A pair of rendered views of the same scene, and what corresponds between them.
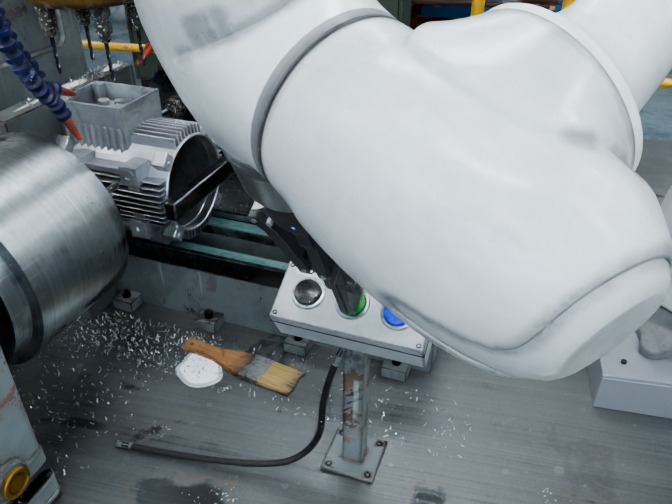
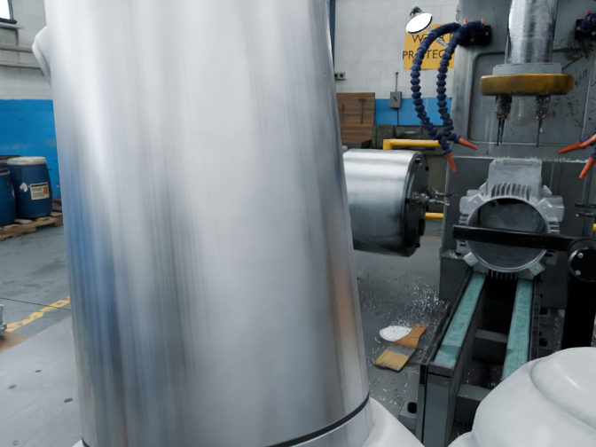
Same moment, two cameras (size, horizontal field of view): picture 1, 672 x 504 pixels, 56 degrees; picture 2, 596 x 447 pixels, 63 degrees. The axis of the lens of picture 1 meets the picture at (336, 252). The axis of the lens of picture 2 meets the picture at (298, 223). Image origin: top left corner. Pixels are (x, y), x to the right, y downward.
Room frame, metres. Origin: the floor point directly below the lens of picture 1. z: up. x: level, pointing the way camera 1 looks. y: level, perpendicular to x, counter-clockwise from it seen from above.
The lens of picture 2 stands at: (0.60, -0.75, 1.26)
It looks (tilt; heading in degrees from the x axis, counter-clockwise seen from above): 14 degrees down; 96
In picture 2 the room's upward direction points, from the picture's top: straight up
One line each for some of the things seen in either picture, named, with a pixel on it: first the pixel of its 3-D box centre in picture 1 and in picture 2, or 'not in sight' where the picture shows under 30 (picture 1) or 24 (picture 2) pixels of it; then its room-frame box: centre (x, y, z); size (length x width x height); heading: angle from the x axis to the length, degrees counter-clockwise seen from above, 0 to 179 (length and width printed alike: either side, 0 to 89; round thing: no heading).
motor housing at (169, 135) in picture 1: (143, 173); (509, 224); (0.95, 0.32, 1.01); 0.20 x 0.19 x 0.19; 70
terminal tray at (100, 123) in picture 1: (111, 115); (514, 178); (0.96, 0.36, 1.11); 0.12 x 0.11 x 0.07; 70
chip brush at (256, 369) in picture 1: (239, 362); (405, 345); (0.72, 0.15, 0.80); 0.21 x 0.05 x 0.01; 64
